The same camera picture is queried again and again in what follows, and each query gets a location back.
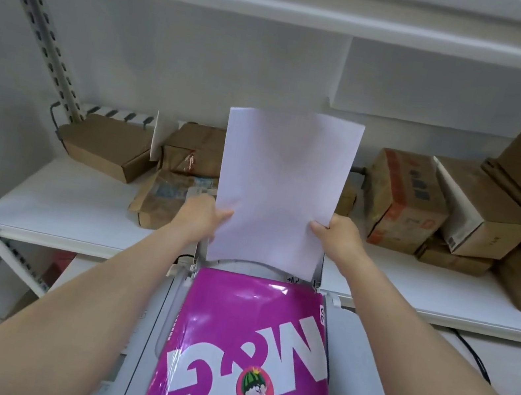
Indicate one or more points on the person's left hand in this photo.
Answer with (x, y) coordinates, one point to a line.
(196, 221)

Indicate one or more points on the person's right hand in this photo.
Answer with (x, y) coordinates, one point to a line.
(342, 244)

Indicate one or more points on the person's right thumb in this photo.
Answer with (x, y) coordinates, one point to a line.
(320, 230)

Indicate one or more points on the person's left thumb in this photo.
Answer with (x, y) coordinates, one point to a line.
(223, 217)

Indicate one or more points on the white paper sheets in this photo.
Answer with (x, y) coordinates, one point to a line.
(283, 183)

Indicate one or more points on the person's left forearm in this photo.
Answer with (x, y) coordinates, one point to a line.
(67, 321)

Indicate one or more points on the person's right forearm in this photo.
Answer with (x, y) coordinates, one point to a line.
(433, 386)

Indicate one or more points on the small brown box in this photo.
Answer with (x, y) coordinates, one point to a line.
(346, 200)

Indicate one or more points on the crumpled brown labelled package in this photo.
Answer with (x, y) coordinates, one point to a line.
(165, 198)

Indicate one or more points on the brown paper-wrapped parcel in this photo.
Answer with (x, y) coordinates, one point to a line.
(196, 148)

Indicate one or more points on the cardboard box with orange print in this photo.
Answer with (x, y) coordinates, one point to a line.
(405, 200)

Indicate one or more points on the white upright card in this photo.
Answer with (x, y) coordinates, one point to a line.
(156, 139)

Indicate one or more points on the pink paper ream packet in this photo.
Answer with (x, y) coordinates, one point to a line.
(238, 352)

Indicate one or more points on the flat brown cardboard box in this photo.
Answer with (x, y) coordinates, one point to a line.
(103, 147)

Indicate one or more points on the thin flat brown box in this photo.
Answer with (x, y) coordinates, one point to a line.
(455, 262)

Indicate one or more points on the white printer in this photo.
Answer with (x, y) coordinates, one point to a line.
(370, 375)

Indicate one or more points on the white-sided cardboard box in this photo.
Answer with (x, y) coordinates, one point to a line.
(483, 214)

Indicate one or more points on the red box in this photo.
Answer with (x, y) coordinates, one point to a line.
(58, 267)

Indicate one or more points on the white perforated shelf upright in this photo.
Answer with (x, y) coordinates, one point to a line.
(42, 36)

